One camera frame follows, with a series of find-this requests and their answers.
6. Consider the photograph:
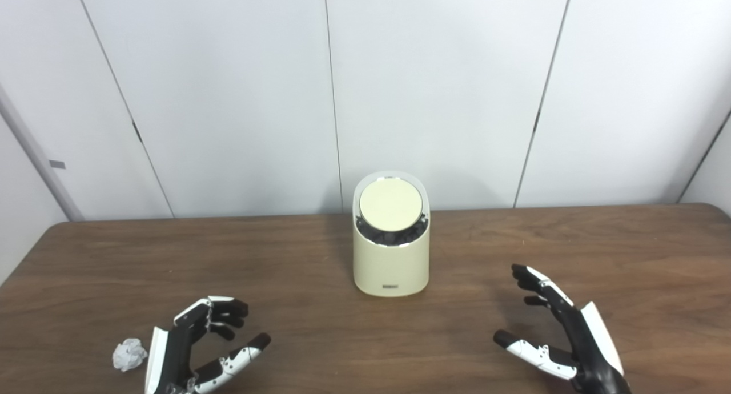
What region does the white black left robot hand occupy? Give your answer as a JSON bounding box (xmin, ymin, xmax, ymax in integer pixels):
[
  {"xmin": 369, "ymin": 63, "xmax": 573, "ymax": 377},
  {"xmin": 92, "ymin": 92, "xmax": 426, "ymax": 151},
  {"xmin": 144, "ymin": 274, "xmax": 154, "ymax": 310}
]
[{"xmin": 144, "ymin": 295, "xmax": 272, "ymax": 394}]

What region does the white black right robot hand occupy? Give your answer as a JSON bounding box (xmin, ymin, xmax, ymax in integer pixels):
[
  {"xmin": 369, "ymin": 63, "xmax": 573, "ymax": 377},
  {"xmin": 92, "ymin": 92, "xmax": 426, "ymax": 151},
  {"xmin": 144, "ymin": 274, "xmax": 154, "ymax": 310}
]
[{"xmin": 493, "ymin": 263, "xmax": 633, "ymax": 394}]

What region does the white paper ball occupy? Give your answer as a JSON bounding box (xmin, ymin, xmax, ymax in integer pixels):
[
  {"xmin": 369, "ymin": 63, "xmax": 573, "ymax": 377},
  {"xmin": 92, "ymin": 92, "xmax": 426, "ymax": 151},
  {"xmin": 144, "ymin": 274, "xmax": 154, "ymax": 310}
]
[{"xmin": 112, "ymin": 338, "xmax": 148, "ymax": 372}]

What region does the cream round bin lid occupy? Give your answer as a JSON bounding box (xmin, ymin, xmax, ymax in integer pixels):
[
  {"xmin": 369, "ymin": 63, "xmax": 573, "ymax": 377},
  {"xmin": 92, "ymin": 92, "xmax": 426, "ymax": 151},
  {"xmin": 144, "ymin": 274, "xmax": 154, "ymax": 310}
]
[{"xmin": 359, "ymin": 178, "xmax": 424, "ymax": 231}]

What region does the cream-colored small trash bin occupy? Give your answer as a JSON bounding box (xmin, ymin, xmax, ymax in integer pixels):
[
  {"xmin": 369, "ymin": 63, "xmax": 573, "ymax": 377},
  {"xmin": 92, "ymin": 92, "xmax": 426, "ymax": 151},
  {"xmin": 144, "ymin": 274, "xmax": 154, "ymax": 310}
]
[{"xmin": 352, "ymin": 171, "xmax": 431, "ymax": 297}]

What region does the black bin liner bag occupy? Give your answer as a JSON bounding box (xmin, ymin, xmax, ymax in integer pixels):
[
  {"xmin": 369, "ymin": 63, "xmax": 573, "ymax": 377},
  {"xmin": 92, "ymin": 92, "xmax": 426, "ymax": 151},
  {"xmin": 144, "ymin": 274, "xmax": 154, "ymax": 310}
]
[{"xmin": 355, "ymin": 211, "xmax": 429, "ymax": 247}]

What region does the gray wall corner post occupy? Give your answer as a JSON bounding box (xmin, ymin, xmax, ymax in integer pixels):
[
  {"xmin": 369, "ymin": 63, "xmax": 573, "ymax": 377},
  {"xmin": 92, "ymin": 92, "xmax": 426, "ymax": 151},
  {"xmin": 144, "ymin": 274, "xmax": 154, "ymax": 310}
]
[{"xmin": 0, "ymin": 86, "xmax": 85, "ymax": 222}]

